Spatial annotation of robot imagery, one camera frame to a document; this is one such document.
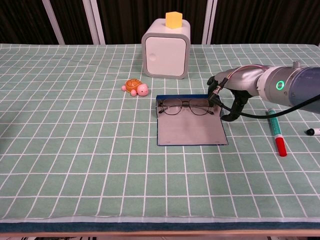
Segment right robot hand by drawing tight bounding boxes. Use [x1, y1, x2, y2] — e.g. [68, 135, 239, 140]
[206, 65, 266, 123]

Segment blue pencil case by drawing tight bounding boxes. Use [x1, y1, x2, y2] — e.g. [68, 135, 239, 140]
[155, 93, 229, 147]

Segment thin metal eyeglasses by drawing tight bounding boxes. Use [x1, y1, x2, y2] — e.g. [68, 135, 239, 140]
[158, 97, 216, 116]

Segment green marker red cap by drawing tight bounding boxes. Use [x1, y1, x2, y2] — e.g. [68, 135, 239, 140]
[265, 107, 288, 158]

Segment white cube cabinet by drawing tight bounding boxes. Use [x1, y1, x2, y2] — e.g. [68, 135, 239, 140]
[141, 18, 191, 80]

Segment yellow foam cube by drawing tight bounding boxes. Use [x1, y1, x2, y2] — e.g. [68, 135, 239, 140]
[165, 11, 184, 30]

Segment pink orange turtle toy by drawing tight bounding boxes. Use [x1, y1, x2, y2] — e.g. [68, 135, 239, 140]
[121, 78, 149, 97]

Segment black pleated curtain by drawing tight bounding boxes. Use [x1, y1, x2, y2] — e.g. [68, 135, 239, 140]
[0, 0, 320, 45]

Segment green checked tablecloth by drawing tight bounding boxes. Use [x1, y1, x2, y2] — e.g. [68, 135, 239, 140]
[0, 43, 320, 224]

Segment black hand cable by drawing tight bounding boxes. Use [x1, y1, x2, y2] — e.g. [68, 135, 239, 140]
[208, 64, 320, 119]

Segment white frame post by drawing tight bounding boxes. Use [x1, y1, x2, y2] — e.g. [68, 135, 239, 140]
[82, 0, 106, 45]
[201, 0, 218, 45]
[41, 0, 66, 45]

